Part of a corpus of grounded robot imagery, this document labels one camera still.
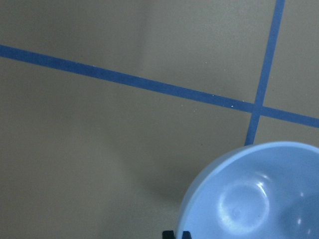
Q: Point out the blue bowl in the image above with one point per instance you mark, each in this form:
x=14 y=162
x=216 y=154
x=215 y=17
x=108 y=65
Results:
x=264 y=191

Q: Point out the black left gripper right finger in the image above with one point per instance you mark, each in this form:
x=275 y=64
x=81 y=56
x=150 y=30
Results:
x=186 y=235

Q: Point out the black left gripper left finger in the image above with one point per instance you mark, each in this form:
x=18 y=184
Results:
x=168 y=235

